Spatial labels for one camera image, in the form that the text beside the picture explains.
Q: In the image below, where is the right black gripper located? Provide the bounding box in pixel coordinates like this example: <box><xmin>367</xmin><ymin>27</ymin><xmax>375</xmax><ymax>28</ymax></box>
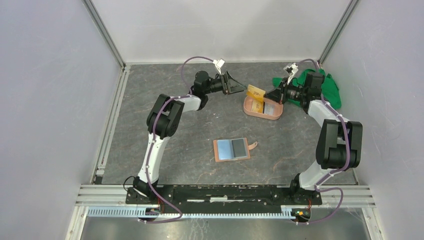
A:
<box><xmin>263</xmin><ymin>77</ymin><xmax>307</xmax><ymax>105</ymax></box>

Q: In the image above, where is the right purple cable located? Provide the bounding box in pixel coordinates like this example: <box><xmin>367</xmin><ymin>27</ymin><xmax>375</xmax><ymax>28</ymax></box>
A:
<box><xmin>291</xmin><ymin>58</ymin><xmax>352</xmax><ymax>226</ymax></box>

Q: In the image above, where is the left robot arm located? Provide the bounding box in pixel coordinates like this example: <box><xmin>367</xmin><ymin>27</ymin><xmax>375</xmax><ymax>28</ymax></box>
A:
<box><xmin>133</xmin><ymin>70</ymin><xmax>248</xmax><ymax>204</ymax></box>

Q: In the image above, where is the purple cable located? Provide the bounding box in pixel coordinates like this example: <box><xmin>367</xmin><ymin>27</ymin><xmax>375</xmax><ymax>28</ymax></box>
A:
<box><xmin>291</xmin><ymin>58</ymin><xmax>352</xmax><ymax>226</ymax></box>
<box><xmin>139</xmin><ymin>56</ymin><xmax>220</xmax><ymax>225</ymax></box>

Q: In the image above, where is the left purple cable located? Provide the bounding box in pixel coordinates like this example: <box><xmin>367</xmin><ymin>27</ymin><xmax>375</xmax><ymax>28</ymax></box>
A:
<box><xmin>139</xmin><ymin>56</ymin><xmax>220</xmax><ymax>225</ymax></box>

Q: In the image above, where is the pink oval tray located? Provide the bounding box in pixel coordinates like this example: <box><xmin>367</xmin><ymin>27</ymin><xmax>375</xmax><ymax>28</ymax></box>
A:
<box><xmin>243</xmin><ymin>96</ymin><xmax>284</xmax><ymax>120</ymax></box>

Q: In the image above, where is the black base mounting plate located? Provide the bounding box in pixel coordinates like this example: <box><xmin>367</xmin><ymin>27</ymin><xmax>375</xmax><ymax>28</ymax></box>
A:
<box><xmin>125</xmin><ymin>184</ymin><xmax>323</xmax><ymax>214</ymax></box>

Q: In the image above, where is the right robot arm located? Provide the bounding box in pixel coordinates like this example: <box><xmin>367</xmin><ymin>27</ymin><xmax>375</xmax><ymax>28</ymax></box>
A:
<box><xmin>264</xmin><ymin>71</ymin><xmax>363</xmax><ymax>204</ymax></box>

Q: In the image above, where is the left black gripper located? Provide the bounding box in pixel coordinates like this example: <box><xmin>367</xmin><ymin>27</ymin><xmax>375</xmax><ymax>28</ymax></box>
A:
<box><xmin>204</xmin><ymin>70</ymin><xmax>248</xmax><ymax>96</ymax></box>

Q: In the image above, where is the green cloth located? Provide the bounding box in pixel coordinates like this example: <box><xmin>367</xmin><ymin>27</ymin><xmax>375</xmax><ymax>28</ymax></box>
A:
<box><xmin>285</xmin><ymin>69</ymin><xmax>342</xmax><ymax>112</ymax></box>

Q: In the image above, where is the tan leather card holder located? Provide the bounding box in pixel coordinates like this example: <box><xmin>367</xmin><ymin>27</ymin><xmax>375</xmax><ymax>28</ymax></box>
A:
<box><xmin>213</xmin><ymin>137</ymin><xmax>258</xmax><ymax>163</ymax></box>

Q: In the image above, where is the grey slotted cable duct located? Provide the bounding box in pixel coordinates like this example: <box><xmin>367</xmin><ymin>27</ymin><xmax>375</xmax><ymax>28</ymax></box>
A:
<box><xmin>86</xmin><ymin>206</ymin><xmax>294</xmax><ymax>220</ymax></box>

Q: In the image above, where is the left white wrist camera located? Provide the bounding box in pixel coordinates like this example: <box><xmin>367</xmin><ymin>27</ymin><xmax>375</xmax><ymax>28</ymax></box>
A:
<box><xmin>212</xmin><ymin>58</ymin><xmax>225</xmax><ymax>75</ymax></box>

